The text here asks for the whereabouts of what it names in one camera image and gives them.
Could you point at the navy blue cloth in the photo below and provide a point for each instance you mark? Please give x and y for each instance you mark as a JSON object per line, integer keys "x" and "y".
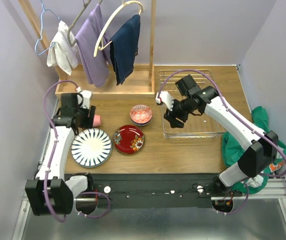
{"x": 124, "y": 48}

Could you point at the metal wire dish rack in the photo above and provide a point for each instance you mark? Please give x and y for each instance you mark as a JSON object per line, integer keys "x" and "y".
{"x": 196, "y": 89}

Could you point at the aluminium rail frame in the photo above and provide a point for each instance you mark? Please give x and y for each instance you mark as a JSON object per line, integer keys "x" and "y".
{"x": 72, "y": 131}

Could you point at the blue wire hanger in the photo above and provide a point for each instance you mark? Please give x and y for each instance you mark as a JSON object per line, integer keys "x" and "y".
{"x": 41, "y": 32}

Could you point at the green cloth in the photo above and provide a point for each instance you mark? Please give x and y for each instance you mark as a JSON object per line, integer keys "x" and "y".
{"x": 260, "y": 157}

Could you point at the pink cup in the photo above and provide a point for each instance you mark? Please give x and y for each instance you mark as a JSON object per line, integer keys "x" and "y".
{"x": 96, "y": 121}

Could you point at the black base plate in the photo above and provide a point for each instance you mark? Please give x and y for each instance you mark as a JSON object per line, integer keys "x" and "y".
{"x": 150, "y": 191}

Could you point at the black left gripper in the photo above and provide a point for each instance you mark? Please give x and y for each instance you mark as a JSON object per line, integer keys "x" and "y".
{"x": 91, "y": 116}

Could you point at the white cloth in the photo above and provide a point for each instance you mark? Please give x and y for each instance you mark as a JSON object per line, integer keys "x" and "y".
{"x": 62, "y": 54}

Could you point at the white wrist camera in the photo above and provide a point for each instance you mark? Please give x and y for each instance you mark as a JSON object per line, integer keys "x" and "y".
{"x": 83, "y": 98}
{"x": 164, "y": 98}

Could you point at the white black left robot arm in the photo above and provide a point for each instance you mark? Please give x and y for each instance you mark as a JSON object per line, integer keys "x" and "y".
{"x": 50, "y": 192}

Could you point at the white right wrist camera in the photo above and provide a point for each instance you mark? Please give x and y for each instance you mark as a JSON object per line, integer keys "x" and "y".
{"x": 164, "y": 98}

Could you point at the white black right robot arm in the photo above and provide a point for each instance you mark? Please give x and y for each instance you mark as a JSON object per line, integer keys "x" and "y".
{"x": 242, "y": 129}

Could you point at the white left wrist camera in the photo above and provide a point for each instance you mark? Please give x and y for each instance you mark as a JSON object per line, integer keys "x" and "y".
{"x": 83, "y": 98}

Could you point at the purple cloth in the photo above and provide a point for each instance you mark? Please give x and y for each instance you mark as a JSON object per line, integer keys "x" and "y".
{"x": 95, "y": 67}

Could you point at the red white patterned bowl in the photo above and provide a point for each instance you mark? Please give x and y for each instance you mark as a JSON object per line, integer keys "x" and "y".
{"x": 141, "y": 114}

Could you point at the red floral plate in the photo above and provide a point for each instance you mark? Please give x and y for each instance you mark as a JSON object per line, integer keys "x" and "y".
{"x": 128, "y": 139}

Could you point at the wooden clothes rack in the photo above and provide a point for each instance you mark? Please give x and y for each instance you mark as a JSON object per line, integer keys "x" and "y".
{"x": 140, "y": 83}

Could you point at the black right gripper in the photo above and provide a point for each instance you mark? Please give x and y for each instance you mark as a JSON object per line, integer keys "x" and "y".
{"x": 170, "y": 116}

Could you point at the grey hanger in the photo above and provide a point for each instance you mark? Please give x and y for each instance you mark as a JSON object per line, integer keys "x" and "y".
{"x": 80, "y": 18}

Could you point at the white blue striped plate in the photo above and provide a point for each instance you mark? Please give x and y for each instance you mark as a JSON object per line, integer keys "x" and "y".
{"x": 91, "y": 148}

